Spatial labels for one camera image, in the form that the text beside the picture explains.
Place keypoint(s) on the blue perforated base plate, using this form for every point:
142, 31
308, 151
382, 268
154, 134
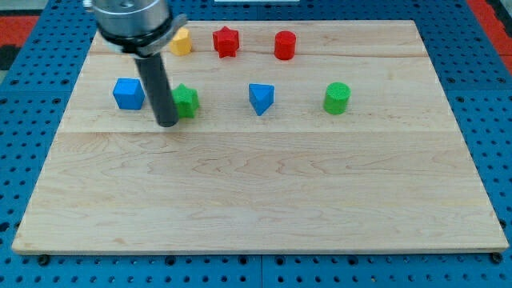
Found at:
37, 90

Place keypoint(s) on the green cylinder block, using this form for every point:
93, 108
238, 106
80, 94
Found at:
336, 98

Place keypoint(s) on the green star block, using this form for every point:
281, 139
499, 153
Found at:
186, 101

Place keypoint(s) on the red cylinder block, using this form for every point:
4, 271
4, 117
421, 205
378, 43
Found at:
284, 45

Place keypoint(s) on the light wooden board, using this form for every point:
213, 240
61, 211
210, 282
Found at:
391, 175

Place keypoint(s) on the red star block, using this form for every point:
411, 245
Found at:
226, 42

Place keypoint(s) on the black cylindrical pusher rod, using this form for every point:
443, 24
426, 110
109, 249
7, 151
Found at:
154, 78

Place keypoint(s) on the blue triangular prism block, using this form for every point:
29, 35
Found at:
261, 97

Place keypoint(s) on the yellow hexagon block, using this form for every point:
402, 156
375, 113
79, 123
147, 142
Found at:
181, 43

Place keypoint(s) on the blue cube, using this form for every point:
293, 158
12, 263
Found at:
128, 94

